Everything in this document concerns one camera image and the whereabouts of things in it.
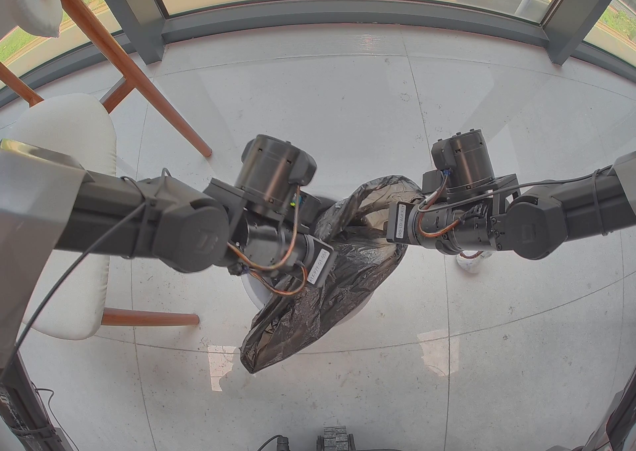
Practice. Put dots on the white trash bin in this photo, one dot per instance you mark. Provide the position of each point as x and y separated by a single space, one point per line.
355 312

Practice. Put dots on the wooden chair with white cushions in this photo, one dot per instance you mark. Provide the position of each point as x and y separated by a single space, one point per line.
74 131

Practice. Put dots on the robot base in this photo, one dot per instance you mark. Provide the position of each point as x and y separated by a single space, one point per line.
335 439

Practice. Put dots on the black plastic bag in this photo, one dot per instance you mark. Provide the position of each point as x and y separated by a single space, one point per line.
338 285

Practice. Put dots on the window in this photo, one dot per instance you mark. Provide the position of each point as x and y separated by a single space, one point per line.
348 31

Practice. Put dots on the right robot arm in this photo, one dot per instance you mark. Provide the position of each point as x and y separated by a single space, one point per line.
541 220

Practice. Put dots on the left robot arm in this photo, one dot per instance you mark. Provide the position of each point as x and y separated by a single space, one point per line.
114 215

